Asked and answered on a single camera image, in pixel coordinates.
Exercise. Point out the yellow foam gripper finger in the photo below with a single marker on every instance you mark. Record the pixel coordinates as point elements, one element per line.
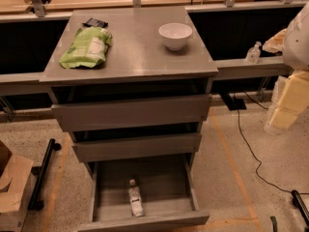
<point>290,97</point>

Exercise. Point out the clear plastic bottle with label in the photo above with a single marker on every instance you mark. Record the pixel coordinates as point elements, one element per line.
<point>135,199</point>

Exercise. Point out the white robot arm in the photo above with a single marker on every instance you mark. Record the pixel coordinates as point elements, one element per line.
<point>293,42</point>

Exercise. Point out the clear pump dispenser bottle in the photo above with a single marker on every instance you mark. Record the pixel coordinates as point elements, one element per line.
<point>253,53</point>

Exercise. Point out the grey top drawer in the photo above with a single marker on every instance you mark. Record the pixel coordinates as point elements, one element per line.
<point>106,115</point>

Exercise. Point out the grey drawer cabinet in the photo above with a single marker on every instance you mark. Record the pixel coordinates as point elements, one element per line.
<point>137,66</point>

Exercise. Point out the grey open bottom drawer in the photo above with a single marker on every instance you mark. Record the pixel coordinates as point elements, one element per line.
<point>168,196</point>

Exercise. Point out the grey middle drawer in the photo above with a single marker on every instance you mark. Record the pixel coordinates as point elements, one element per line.
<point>138,147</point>

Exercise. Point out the black bar at right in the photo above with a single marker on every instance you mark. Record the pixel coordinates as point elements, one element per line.
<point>299,203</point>

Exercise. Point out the white bowl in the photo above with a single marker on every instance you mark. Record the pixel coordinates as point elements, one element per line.
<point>175,35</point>

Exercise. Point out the green snack bag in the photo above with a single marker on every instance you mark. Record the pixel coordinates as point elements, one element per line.
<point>88,48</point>

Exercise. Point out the small black packet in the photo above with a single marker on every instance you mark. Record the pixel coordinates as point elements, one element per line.
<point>92,22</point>

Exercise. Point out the black metal bar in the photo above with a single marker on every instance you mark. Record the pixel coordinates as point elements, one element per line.
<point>35,203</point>

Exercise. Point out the brown cardboard box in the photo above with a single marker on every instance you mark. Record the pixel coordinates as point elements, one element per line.
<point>16,186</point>

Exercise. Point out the grey metal rail shelf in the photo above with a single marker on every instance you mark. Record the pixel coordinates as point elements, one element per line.
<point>240,69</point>

